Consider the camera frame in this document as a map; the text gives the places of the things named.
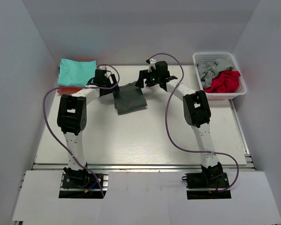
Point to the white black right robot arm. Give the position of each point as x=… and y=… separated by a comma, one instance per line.
x=196, y=111

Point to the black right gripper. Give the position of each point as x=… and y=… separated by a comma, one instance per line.
x=144, y=74

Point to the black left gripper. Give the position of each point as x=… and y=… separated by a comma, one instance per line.
x=112, y=89

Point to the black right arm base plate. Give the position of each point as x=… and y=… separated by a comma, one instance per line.
x=210, y=184

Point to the teal folded t-shirt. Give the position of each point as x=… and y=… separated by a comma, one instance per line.
x=67, y=62

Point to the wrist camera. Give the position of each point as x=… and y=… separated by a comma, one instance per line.
x=151, y=64
x=102, y=67

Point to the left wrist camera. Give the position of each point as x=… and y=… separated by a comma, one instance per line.
x=102, y=67

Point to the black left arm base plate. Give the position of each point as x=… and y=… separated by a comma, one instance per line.
x=71, y=188

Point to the white plastic laundry basket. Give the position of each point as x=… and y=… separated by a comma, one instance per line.
x=208, y=57

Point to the light grey t-shirt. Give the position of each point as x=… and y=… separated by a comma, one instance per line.
x=210, y=70

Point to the orange folded t-shirt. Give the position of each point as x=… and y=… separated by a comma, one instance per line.
x=68, y=89

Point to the dark grey t-shirt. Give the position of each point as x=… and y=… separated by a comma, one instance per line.
x=129, y=98

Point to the red t-shirt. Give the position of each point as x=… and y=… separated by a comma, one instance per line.
x=226, y=82

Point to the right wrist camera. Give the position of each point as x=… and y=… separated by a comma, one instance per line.
x=151, y=64

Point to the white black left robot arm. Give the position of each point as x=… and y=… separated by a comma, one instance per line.
x=72, y=115

